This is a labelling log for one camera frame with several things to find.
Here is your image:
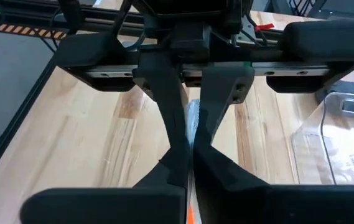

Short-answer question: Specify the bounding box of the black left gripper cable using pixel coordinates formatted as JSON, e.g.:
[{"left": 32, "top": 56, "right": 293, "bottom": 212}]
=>
[{"left": 111, "top": 0, "right": 148, "bottom": 52}]

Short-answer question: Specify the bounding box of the yellow black hazard tape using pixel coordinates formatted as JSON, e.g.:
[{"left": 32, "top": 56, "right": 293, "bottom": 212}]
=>
[{"left": 0, "top": 20, "right": 69, "bottom": 40}]

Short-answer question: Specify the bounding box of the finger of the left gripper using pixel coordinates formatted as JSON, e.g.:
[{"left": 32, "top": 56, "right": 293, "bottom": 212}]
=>
[
  {"left": 132, "top": 50, "right": 193, "bottom": 151},
  {"left": 194, "top": 62, "right": 256, "bottom": 149}
]

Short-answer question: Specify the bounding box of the clear plastic zip bag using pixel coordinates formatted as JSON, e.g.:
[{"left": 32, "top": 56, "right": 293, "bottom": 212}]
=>
[{"left": 184, "top": 98, "right": 203, "bottom": 224}]

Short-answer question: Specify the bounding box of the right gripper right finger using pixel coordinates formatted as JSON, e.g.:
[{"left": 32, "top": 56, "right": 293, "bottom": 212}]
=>
[{"left": 193, "top": 143, "right": 354, "bottom": 224}]

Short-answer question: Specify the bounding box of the clear plastic bin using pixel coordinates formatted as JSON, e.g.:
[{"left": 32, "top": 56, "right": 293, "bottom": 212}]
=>
[{"left": 290, "top": 91, "right": 354, "bottom": 186}]

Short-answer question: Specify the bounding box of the black aluminium table frame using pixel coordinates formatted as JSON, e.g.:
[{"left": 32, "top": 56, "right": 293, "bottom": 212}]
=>
[{"left": 0, "top": 0, "right": 289, "bottom": 194}]

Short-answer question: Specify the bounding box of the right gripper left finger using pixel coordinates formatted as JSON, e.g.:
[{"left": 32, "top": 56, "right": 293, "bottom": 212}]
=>
[{"left": 20, "top": 144, "right": 193, "bottom": 224}]

